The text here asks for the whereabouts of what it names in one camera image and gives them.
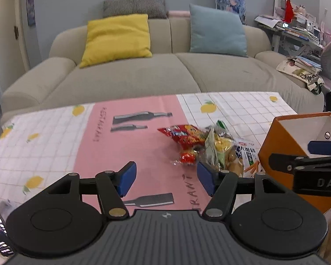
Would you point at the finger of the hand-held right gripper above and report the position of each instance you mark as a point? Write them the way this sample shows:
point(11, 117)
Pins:
point(281, 161)
point(325, 147)

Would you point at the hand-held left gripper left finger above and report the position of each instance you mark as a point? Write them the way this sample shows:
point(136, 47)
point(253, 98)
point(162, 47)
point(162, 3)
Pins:
point(127, 176)

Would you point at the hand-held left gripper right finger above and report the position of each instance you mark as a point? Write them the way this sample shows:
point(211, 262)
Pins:
point(207, 176)

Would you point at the orange cardboard box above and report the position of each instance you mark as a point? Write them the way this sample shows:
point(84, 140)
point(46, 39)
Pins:
point(278, 140)

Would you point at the small red candy packet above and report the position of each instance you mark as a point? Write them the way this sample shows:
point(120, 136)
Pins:
point(187, 157)

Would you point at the clear bag yellow snacks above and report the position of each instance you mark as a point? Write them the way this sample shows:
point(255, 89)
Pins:
point(223, 149)

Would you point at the white snack packet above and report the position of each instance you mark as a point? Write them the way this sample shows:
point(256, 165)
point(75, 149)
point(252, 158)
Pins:
point(248, 154)

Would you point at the red snack packet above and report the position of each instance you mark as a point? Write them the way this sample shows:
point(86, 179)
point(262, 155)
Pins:
point(182, 136)

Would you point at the printed tote bag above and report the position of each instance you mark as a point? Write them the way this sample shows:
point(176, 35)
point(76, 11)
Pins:
point(315, 84)

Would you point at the pile of magazines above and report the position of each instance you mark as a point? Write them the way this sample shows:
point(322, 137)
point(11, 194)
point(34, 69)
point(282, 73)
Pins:
point(298, 67)

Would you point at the beige sofa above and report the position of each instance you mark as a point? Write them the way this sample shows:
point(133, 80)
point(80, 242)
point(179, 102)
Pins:
point(132, 80)

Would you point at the white desk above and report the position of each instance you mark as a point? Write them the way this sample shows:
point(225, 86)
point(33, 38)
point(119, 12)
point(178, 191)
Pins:
point(289, 45)

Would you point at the cluttered desk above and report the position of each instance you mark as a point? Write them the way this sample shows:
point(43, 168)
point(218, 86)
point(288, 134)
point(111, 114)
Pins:
point(303, 24)

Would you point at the yellow pillow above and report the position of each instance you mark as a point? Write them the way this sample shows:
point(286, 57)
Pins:
point(115, 38)

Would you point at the red ornament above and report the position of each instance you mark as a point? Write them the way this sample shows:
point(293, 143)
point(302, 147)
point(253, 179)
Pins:
point(288, 11)

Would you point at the light blue pillow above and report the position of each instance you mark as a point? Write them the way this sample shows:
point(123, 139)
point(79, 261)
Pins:
point(218, 30)

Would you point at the pink roll cushion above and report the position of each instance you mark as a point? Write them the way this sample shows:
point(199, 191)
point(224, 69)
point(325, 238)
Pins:
point(178, 14)

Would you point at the door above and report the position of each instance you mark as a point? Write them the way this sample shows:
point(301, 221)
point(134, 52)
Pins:
point(23, 47)

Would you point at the printed figure pillow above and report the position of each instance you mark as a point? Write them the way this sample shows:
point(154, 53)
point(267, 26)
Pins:
point(230, 1)

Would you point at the grey striped pillow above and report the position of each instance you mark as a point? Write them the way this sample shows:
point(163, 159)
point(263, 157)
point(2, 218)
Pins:
point(135, 5)

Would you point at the wall poster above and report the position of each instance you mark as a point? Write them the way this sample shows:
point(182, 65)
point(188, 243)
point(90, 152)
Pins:
point(31, 5)

